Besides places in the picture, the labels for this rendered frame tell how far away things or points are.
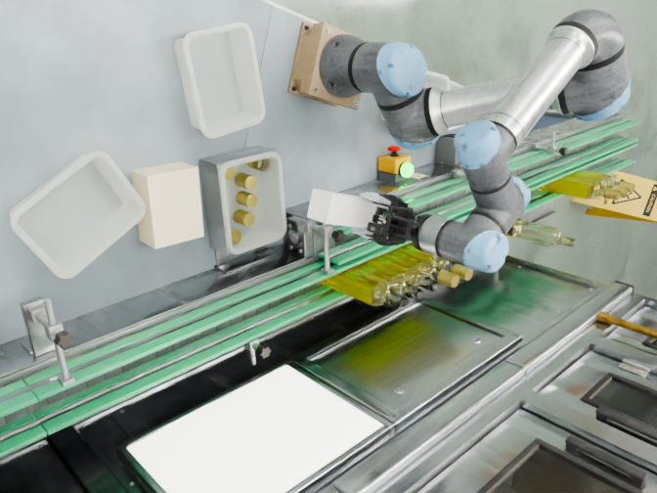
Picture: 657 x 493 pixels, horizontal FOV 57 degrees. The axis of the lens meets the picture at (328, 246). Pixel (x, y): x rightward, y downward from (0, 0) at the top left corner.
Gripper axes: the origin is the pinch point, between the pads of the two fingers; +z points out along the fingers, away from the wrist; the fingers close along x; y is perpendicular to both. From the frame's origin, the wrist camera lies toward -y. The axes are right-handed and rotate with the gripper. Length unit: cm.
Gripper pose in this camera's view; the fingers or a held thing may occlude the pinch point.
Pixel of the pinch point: (362, 212)
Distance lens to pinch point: 131.6
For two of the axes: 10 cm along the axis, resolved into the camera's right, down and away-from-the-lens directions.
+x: -2.2, 9.7, 1.4
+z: -6.7, -2.5, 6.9
